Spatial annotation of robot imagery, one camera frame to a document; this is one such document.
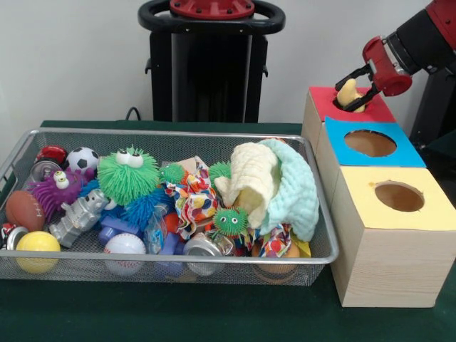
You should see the white baseball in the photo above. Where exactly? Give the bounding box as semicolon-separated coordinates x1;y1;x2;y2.
104;234;147;277

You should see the purple spiky googly-eyed toy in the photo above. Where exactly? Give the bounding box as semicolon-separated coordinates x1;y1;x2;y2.
27;168;95;222

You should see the wooden box with three holes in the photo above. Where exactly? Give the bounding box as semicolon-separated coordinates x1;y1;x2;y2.
301;85;456;308

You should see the spiky multicolour caterpillar toy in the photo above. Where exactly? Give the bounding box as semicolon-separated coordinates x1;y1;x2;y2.
212;206;249;238

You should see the black cable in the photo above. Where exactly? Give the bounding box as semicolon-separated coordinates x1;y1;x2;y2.
125;105;144;122

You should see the colourful patterned cloth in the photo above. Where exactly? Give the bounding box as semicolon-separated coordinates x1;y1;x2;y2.
165;155;219;240

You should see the mint waffle cloth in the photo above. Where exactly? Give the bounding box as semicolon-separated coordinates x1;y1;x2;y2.
258;138;321;241

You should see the yellow ball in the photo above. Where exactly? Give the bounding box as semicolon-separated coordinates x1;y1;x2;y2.
15;230;61;274

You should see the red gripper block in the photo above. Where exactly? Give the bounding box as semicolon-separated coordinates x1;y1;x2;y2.
334;35;414;113

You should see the yellow duck plush toy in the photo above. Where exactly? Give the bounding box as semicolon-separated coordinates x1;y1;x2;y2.
336;78;368;113

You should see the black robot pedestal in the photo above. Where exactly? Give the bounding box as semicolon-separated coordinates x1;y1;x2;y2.
138;0;286;124

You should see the dark green table cloth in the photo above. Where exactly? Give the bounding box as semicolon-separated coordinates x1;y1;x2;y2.
0;120;456;342
425;130;456;154

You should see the shallow wire mesh bin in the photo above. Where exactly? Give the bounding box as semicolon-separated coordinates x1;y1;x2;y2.
0;127;341;286

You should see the green spiky googly-eyed ball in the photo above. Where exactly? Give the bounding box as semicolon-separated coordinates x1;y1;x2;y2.
97;144;160;207

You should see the cream waffle cloth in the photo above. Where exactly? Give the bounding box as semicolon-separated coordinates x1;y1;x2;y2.
214;142;283;229

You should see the brown toy football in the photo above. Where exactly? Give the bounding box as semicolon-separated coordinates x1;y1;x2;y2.
4;190;46;232

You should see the silver toy robot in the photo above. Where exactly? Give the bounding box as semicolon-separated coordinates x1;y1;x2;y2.
48;188;110;249

